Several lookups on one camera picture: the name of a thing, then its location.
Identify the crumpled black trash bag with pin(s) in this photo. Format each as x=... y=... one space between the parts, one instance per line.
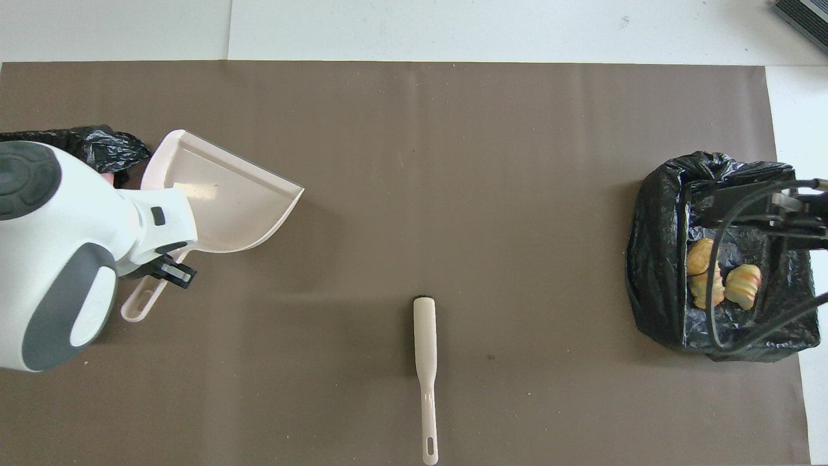
x=110 y=149

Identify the brown table mat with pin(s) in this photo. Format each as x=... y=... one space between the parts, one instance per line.
x=414 y=162

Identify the dark ribbed object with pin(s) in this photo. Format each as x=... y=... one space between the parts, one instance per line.
x=805 y=19

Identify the beige hand brush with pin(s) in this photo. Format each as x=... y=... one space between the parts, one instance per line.
x=425 y=349

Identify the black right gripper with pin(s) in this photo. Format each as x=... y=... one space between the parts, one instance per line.
x=808 y=220

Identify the brown toy bread loaf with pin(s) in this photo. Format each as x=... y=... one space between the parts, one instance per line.
x=700 y=255

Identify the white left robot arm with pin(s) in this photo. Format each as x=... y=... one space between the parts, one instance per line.
x=65 y=246

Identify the pale beige food chunk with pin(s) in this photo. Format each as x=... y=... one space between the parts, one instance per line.
x=706 y=291

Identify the toy croissant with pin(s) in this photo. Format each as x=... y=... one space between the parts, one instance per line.
x=744 y=286

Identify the pale pink dustpan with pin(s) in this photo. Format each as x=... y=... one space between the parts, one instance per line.
x=226 y=194

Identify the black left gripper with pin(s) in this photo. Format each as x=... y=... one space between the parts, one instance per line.
x=143 y=266

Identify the pink plastic bin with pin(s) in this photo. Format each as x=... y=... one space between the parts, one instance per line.
x=107 y=175

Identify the black bag covered bin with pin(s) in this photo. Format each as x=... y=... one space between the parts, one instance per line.
x=660 y=259

